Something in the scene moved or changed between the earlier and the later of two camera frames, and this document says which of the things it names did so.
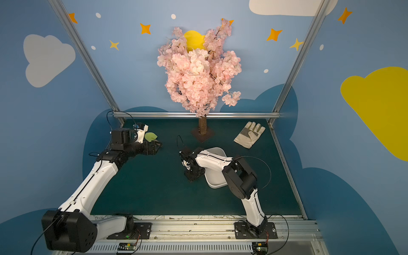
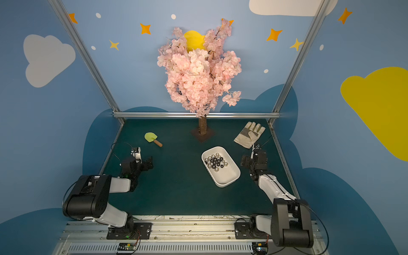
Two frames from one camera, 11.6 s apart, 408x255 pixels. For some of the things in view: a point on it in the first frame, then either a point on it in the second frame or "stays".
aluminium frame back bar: (196, 115) stays
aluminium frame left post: (89, 56) stays
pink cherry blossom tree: (199, 79) stays
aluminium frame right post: (314, 24) stays
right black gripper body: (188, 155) to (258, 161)
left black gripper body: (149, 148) to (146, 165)
